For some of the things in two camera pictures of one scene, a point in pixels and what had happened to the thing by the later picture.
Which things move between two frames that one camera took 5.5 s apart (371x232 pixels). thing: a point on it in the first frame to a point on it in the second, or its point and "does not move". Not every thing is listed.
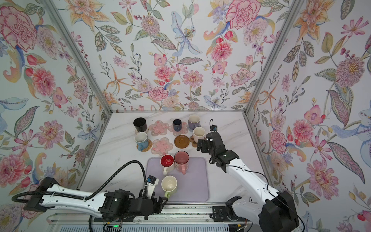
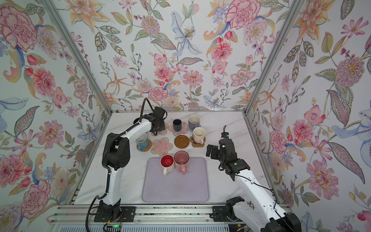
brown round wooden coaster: [181, 141] does not move
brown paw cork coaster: [194, 143] does not move
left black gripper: [156, 203] to [162, 122]
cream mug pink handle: [198, 133] does not move
